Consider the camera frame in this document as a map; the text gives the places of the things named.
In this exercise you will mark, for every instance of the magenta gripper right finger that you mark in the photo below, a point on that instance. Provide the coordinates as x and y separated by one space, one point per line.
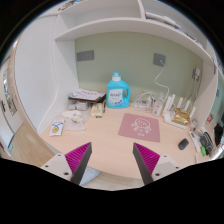
153 166

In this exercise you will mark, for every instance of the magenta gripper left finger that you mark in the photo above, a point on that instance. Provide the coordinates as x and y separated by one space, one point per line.
70 166

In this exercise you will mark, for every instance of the pink mouse pad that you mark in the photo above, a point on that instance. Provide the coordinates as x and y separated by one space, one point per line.
140 127

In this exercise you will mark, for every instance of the black computer mouse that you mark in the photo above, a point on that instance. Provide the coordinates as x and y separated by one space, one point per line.
183 144

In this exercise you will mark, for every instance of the clear plastic bag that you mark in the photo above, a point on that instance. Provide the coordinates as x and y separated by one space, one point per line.
75 119

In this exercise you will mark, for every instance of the white cartoon packet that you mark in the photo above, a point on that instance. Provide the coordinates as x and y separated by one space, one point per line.
57 127

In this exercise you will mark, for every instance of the grey wrapped packets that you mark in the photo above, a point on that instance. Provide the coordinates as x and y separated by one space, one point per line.
81 106

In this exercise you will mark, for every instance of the yellow snack packet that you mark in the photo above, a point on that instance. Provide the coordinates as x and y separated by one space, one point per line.
97 110

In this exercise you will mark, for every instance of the white remote control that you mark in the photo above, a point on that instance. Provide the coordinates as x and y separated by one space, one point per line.
194 136

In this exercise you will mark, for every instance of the white power strip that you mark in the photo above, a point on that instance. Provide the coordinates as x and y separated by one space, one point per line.
140 106

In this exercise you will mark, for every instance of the gold ornament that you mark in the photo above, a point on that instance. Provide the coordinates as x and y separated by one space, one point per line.
181 117

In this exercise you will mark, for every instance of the green small object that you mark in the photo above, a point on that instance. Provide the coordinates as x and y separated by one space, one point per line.
203 151

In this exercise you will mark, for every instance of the blue detergent bottle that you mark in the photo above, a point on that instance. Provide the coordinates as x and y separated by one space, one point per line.
118 92

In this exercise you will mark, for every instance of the grey wall socket right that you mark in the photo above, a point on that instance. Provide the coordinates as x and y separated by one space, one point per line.
159 59

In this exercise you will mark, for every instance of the grey wall socket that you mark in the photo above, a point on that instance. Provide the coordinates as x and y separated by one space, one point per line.
85 56
159 59

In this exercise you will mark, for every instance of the grey wall socket left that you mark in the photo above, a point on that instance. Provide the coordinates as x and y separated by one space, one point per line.
85 56

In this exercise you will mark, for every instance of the white wall shelf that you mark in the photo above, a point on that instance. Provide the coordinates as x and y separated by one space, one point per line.
100 16

